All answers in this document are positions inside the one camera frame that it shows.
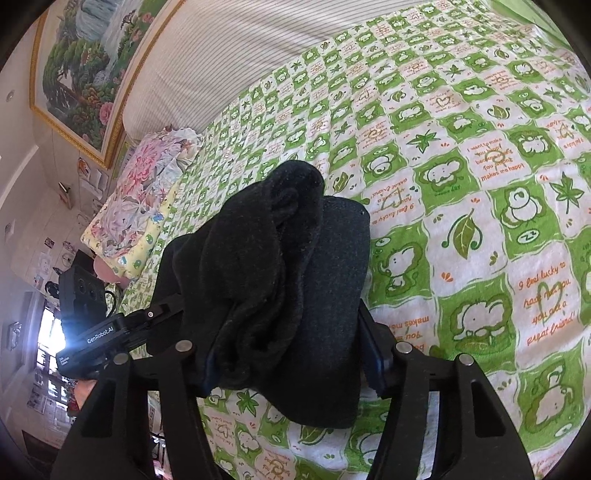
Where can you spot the black pants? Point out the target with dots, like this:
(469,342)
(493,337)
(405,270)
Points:
(286,286)

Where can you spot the white striped headboard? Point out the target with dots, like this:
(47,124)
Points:
(231,60)

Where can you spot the paper wall chart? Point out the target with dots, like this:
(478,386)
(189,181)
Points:
(94,177)

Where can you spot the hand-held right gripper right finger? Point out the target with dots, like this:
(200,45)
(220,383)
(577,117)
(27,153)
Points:
(373,355)

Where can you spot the green printed bed sheet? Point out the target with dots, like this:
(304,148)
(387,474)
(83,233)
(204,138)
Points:
(461,207)

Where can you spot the gold framed landscape painting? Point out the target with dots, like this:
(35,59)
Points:
(87,78)

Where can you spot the pink pillow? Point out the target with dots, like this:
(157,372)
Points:
(113,274)

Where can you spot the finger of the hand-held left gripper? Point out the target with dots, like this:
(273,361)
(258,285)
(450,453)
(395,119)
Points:
(154,318)

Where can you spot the plain green cloth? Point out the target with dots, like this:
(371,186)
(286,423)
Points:
(531,18)

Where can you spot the floral pillow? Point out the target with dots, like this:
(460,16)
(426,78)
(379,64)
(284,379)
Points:
(143,184)

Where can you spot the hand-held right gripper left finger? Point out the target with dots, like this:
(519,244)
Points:
(180,369)

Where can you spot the bright window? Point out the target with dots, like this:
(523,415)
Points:
(51,334)

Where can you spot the yellow printed pillow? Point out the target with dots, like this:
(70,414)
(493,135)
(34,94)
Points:
(138,254)

